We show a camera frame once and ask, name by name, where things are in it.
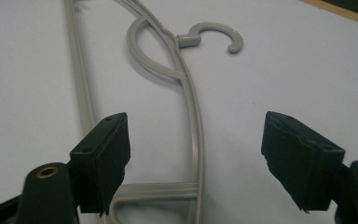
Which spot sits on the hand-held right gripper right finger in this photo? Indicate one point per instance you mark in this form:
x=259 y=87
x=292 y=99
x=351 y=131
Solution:
x=304 y=168

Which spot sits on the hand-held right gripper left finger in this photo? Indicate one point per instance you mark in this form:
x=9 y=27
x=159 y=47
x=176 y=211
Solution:
x=96 y=168

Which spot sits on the grey plastic clothes hanger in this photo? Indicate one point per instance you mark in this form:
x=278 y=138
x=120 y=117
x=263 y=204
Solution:
x=192 y=102

